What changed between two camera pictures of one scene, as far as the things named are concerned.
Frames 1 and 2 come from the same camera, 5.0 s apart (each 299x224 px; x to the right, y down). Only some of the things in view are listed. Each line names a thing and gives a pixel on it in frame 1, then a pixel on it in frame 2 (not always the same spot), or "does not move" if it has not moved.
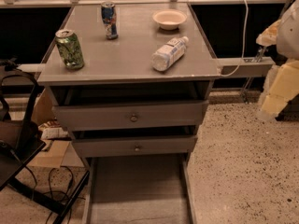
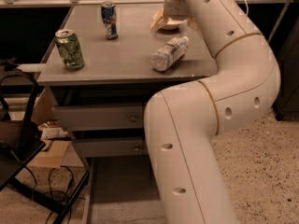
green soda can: x=71 y=49 does not move
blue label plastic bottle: x=173 y=50 does not move
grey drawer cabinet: x=131 y=80 does not move
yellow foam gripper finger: x=269 y=35 to x=192 y=22
